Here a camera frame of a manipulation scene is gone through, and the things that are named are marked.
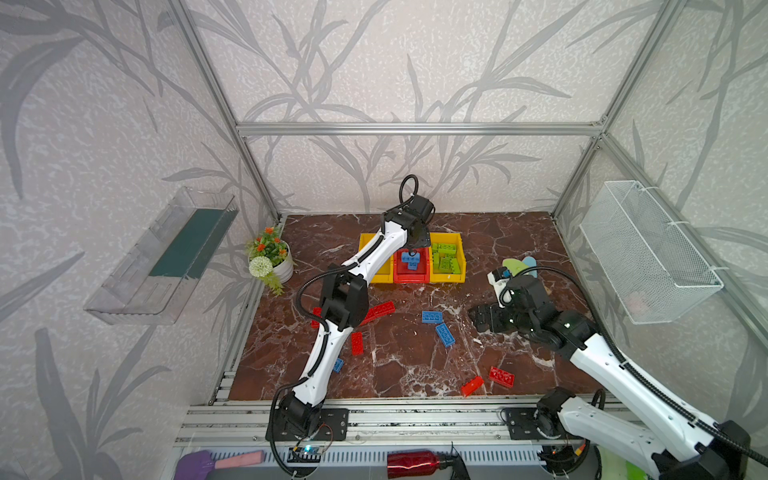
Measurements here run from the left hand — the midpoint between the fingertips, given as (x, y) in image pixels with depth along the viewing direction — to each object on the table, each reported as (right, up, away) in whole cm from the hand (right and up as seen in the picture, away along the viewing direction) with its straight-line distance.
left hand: (419, 232), depth 98 cm
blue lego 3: (-23, -37, -17) cm, 47 cm away
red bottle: (-3, -53, -32) cm, 62 cm away
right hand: (+16, -19, -20) cm, 32 cm away
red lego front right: (+22, -40, -18) cm, 49 cm away
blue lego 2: (+7, -31, -12) cm, 34 cm away
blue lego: (+4, -27, -7) cm, 28 cm away
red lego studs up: (-19, -33, -12) cm, 40 cm away
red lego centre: (-13, -25, -5) cm, 29 cm away
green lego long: (+9, -11, +4) cm, 15 cm away
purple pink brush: (-52, -54, -31) cm, 81 cm away
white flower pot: (-43, -12, -4) cm, 45 cm away
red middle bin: (-6, -14, +7) cm, 16 cm away
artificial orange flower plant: (-47, -7, -7) cm, 48 cm away
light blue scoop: (+40, -10, +7) cm, 42 cm away
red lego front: (+13, -41, -20) cm, 48 cm away
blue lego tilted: (-3, -10, +4) cm, 11 cm away
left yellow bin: (-11, -14, -1) cm, 17 cm away
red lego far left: (-24, -19, -33) cm, 45 cm away
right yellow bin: (+14, -8, +2) cm, 16 cm away
